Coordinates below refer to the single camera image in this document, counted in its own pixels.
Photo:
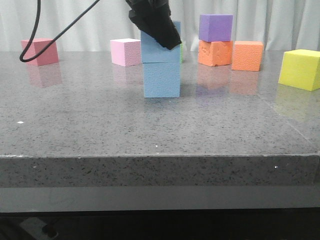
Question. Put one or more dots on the smooth orange foam cube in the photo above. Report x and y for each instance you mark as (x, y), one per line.
(247, 56)

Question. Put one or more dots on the light blue foam cube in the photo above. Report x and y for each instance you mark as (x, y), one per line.
(153, 52)
(161, 80)

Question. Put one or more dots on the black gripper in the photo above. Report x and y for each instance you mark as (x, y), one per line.
(147, 16)

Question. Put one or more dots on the grey curtain backdrop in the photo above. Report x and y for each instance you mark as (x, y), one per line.
(279, 24)

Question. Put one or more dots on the pink foam cube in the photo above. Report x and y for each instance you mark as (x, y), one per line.
(126, 52)

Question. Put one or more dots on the purple foam cube on orange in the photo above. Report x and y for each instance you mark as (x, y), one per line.
(215, 27)

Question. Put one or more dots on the green foam cube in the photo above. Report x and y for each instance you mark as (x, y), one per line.
(181, 47)

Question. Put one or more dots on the dented orange foam cube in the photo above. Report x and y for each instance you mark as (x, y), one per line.
(216, 53)

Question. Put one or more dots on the yellow foam cube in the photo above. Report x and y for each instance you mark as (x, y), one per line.
(301, 69)

